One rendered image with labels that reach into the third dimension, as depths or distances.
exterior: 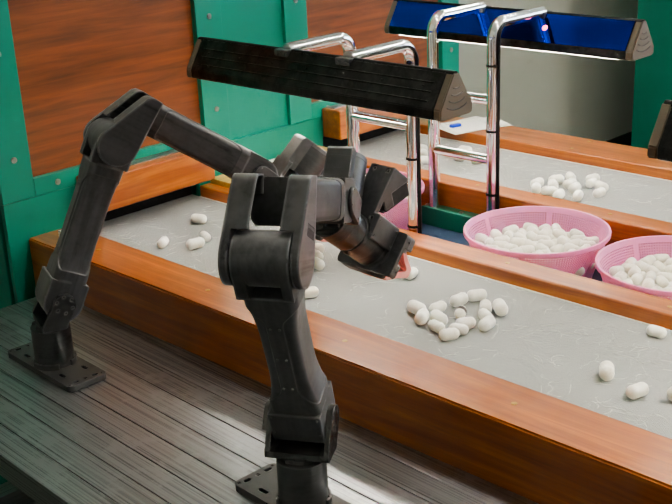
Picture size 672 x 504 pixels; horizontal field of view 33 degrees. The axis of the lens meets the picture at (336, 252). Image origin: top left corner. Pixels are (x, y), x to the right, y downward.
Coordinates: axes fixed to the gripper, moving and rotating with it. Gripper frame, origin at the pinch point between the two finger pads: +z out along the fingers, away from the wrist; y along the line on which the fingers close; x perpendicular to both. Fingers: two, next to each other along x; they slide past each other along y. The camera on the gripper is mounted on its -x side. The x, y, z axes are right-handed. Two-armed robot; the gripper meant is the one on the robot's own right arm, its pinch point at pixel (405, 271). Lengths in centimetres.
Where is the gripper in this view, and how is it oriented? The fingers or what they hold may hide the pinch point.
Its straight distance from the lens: 163.9
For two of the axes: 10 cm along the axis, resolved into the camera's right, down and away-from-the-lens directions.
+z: 5.6, 3.8, 7.3
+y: -7.2, -2.2, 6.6
